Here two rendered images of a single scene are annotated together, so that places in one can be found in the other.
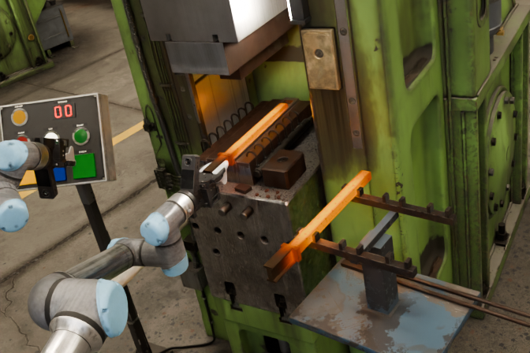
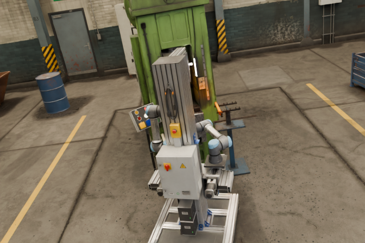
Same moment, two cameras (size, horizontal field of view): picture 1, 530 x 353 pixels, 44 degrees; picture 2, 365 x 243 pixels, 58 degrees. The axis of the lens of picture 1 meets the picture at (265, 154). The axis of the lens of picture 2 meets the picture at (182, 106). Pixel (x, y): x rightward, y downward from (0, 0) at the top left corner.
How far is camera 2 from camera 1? 3.33 m
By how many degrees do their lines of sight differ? 39
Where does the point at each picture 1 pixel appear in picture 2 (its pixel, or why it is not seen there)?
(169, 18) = not seen: hidden behind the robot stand
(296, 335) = (203, 147)
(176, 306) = (148, 172)
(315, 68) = (201, 84)
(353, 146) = (207, 100)
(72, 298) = (205, 122)
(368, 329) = (231, 126)
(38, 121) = (141, 112)
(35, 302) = (198, 126)
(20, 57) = not seen: outside the picture
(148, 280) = (131, 172)
